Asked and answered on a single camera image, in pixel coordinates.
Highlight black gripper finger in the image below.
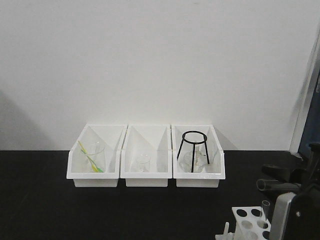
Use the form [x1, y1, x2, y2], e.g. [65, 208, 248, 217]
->
[264, 188, 300, 196]
[261, 164, 295, 182]

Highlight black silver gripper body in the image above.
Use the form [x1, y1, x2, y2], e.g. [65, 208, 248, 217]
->
[269, 143, 320, 240]

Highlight clear glass test tube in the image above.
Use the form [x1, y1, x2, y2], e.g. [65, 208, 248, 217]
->
[256, 179, 301, 192]

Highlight white test tube rack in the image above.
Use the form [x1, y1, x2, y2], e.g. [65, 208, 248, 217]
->
[215, 206, 271, 240]

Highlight grey pegboard drying rack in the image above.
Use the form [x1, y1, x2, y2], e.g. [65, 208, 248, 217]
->
[298, 40, 320, 159]

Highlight right white storage bin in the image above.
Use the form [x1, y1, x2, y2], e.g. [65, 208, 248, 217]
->
[171, 124, 226, 188]

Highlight white storage bin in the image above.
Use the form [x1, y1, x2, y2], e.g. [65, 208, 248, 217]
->
[120, 124, 173, 188]
[171, 124, 226, 188]
[66, 124, 128, 188]

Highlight clear round glass flask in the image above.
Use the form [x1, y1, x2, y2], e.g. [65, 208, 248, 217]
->
[178, 150, 208, 173]

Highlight middle white storage bin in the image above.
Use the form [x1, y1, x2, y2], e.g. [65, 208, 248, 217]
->
[120, 124, 173, 188]

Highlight small clear beaker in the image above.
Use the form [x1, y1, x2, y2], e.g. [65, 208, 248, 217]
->
[136, 154, 151, 172]

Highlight yellow green plastic stirrer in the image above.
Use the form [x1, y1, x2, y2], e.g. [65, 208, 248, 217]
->
[78, 141, 104, 173]

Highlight left white storage bin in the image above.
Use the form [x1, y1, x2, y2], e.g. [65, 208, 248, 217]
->
[66, 124, 128, 188]

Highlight clear beaker in left bin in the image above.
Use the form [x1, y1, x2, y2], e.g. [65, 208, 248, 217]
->
[80, 140, 106, 173]

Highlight black wire tripod stand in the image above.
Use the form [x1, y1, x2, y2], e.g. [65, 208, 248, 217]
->
[177, 130, 210, 165]

